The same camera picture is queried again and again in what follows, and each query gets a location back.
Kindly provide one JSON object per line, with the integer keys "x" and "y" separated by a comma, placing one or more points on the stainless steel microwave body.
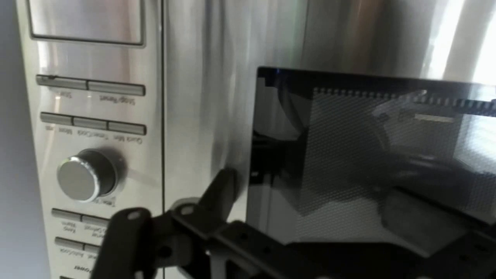
{"x": 103, "y": 55}

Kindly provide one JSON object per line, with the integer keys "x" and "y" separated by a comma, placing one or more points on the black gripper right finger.
{"x": 465, "y": 252}

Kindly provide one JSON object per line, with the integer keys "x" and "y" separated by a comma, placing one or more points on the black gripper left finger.
{"x": 124, "y": 241}

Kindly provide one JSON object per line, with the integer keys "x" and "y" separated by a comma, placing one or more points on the round silver microwave knob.
{"x": 79, "y": 178}

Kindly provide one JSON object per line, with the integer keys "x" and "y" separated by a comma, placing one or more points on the stainless steel microwave door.
{"x": 206, "y": 77}

